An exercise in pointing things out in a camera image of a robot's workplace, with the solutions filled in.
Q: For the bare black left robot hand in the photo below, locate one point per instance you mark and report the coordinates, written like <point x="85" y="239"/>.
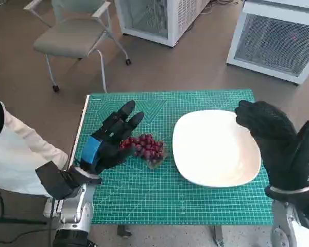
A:
<point x="110" y="131"/>

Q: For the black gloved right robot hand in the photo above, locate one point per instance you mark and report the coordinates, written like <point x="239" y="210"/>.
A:
<point x="280" y="144"/>

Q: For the red toy grape bunch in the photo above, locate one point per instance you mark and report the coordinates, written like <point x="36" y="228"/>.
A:
<point x="146" y="146"/>

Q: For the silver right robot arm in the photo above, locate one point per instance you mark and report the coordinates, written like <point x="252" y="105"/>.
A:
<point x="283" y="221"/>

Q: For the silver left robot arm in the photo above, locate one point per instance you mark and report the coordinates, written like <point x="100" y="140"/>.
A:
<point x="74" y="213"/>

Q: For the white plate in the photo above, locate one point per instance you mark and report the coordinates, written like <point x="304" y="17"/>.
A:
<point x="211" y="149"/>

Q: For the green cutting mat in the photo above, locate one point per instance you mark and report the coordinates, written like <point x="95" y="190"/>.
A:
<point x="154" y="195"/>

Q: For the person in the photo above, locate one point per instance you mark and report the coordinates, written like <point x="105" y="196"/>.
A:
<point x="18" y="154"/>

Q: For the metal table leg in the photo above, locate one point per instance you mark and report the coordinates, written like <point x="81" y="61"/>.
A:
<point x="218" y="235"/>
<point x="124" y="230"/>

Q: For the white mesh-sided cabinet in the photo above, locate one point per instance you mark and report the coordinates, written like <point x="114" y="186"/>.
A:
<point x="154" y="18"/>
<point x="273" y="43"/>

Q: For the grey chair with castors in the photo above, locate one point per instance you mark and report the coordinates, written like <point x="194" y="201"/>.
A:
<point x="67" y="38"/>

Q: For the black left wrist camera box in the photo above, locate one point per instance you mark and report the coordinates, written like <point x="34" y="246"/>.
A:
<point x="52" y="180"/>

